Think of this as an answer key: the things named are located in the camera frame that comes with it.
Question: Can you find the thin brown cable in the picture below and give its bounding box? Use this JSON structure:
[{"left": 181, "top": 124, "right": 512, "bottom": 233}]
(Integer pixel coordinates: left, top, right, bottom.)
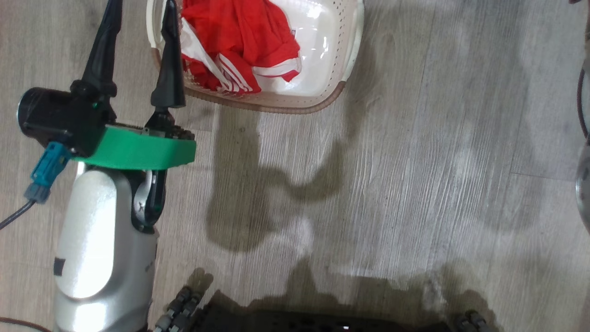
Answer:
[{"left": 0, "top": 317, "right": 52, "bottom": 332}]

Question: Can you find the grey roller wheel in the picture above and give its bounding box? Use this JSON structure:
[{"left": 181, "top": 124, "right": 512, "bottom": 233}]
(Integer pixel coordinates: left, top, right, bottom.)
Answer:
[
  {"left": 454, "top": 310, "right": 496, "bottom": 332},
  {"left": 153, "top": 285, "right": 206, "bottom": 332}
]

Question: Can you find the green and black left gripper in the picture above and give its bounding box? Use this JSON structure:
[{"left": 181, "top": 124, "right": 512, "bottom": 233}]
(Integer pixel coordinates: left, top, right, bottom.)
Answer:
[{"left": 70, "top": 0, "right": 197, "bottom": 171}]

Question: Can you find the red garment with white stripes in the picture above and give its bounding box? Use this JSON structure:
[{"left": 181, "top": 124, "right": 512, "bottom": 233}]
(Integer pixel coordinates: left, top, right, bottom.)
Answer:
[{"left": 177, "top": 0, "right": 302, "bottom": 96}]

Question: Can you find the cream perforated laundry basket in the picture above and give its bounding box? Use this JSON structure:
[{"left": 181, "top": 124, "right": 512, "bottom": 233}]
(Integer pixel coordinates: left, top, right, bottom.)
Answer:
[{"left": 147, "top": 0, "right": 365, "bottom": 115}]

